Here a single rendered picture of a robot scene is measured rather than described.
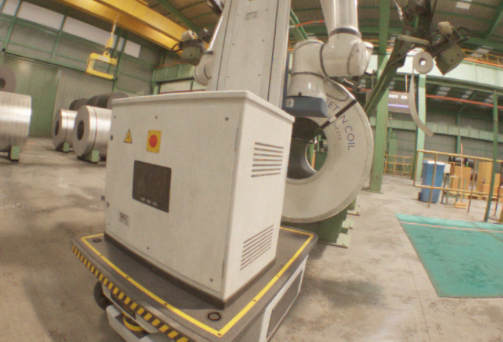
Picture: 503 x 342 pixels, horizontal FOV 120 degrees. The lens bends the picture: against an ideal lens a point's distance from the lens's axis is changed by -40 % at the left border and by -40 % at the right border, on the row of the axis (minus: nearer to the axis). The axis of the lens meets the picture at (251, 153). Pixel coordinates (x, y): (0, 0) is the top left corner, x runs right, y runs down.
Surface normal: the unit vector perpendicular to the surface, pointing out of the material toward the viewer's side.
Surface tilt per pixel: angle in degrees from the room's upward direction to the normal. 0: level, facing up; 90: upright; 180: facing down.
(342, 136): 90
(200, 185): 90
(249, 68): 90
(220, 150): 90
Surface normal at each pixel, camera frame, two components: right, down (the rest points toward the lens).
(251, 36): -0.46, -0.04
